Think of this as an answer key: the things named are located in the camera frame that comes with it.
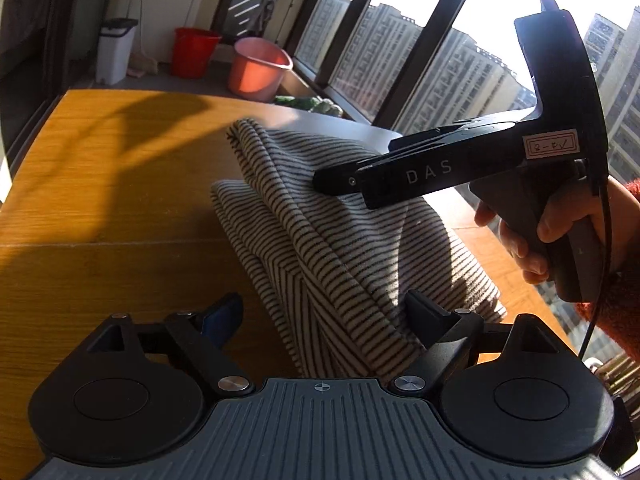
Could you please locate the white trash bin black lid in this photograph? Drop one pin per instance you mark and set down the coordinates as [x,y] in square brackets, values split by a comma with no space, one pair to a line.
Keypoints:
[115,43]

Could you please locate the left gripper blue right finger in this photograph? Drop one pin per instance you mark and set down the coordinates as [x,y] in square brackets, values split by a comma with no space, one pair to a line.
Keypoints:
[449,339]

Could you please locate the person's right hand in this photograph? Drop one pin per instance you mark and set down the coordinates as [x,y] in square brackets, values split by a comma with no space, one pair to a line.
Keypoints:
[565,208]

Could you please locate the beige brown striped sweater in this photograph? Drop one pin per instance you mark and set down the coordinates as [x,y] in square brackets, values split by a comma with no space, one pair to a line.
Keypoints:
[331,272]

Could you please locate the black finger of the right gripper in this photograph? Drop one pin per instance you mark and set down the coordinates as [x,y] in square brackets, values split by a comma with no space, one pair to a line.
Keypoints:
[341,179]

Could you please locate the green cloth on sill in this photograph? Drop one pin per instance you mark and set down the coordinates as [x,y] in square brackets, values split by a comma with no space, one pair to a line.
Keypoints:
[310,104]

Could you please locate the pink plastic bucket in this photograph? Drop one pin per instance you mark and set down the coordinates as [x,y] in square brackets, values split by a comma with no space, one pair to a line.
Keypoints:
[257,69]

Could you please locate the red plastic bucket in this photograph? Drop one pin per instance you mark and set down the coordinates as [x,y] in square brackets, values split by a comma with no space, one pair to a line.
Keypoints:
[191,52]

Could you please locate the red sleeved right forearm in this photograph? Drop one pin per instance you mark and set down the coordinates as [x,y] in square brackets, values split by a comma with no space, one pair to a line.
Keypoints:
[619,314]

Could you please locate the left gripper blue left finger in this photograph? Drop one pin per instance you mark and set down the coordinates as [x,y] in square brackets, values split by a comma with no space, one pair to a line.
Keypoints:
[200,338]

